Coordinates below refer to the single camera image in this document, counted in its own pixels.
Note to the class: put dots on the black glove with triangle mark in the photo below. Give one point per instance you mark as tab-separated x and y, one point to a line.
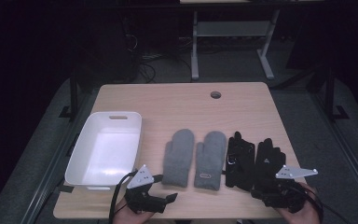
268	155

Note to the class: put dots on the metal floor rail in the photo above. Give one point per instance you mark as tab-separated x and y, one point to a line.
48	177
348	155

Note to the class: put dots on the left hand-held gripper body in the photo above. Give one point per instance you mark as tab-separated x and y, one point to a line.
144	199

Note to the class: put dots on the white metal desk frame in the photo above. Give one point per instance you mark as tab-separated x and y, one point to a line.
230	28

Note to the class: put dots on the black glove with white mark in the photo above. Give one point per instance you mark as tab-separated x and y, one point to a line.
240	165

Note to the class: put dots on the person's left hand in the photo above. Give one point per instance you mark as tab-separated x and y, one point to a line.
127	216

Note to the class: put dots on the white plastic bin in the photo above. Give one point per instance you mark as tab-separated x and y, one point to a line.
112	149

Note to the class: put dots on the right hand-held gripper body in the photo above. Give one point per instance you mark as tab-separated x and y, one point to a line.
287	196

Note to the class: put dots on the grey mitten with label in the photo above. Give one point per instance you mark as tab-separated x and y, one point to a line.
211	158

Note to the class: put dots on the black metal stand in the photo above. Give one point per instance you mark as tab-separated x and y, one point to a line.
73	93
330	93

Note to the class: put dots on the person's right hand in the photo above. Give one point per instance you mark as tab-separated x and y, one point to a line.
307	214

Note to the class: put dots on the plain grey mitten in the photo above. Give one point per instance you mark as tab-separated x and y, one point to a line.
178	158

